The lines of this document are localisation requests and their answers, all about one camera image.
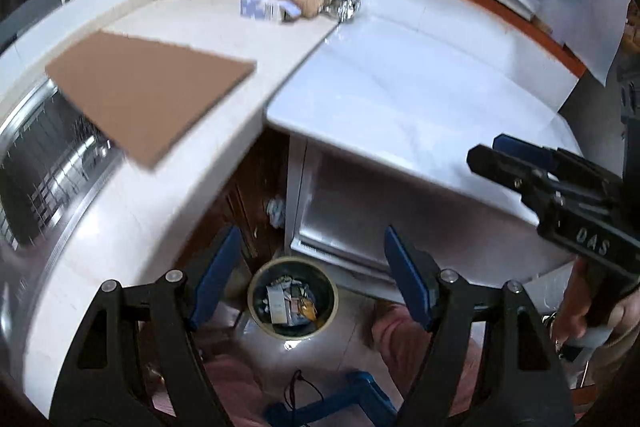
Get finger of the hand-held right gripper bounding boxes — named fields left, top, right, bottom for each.
left=466, top=144, right=567, bottom=221
left=492, top=134, right=622, bottom=194

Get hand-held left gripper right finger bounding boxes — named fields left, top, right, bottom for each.
left=383, top=225, right=576, bottom=427

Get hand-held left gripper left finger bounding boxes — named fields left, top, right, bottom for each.
left=47, top=224, right=244, bottom=427

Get pile of discarded packets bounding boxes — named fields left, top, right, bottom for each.
left=255, top=276, right=322, bottom=329

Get round black waste bin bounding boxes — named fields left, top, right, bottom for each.
left=246, top=256, right=341, bottom=339

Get foil ball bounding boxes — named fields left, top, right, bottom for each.
left=322, top=0, right=362, bottom=22

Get blue white small box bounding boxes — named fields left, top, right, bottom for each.
left=240, top=0, right=302, bottom=24

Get person's right forearm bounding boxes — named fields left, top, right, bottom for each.
left=602, top=287, right=640, bottom=351

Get person's right hand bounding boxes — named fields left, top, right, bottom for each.
left=554, top=257, right=601, bottom=339

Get person's right leg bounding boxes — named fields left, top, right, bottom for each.
left=371, top=301, right=483, bottom=410

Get person's leg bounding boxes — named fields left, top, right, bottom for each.
left=371, top=301, right=483, bottom=410
left=202, top=354, right=273, bottom=427

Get white cabinet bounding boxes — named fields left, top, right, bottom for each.
left=286, top=132, right=577, bottom=294

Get crumpled white plastic bag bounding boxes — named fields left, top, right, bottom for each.
left=266, top=198, right=287, bottom=228

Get brown wooden cabinet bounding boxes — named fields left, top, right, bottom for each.
left=194, top=127, right=292, bottom=269

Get person's left leg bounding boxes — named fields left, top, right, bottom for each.
left=202, top=354, right=273, bottom=427

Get blue plastic stool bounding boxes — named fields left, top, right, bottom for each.
left=264, top=371, right=402, bottom=427

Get stainless steel sink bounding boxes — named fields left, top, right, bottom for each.
left=0, top=77, right=127, bottom=263

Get brown cardboard sheet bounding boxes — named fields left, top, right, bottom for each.
left=45, top=32, right=258, bottom=170

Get black cord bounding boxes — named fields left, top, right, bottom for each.
left=284, top=369, right=327, bottom=414

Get wire dish rack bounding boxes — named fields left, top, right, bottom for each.
left=0, top=107, right=114, bottom=249

